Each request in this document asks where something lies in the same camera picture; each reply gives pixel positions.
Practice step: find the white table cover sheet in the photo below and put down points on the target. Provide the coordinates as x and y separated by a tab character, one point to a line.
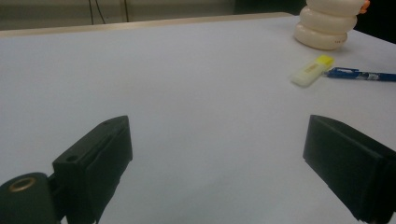
186	93

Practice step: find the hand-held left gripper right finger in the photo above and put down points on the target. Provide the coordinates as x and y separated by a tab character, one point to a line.
351	165

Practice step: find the yellow highlighter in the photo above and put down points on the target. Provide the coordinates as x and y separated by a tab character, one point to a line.
311	72

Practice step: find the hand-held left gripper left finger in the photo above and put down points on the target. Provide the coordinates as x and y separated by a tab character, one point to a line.
93	161

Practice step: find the cream ribbed pen holder cup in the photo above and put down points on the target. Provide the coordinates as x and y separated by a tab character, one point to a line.
327	25

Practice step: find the blue pen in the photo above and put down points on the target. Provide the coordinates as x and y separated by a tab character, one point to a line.
358	75

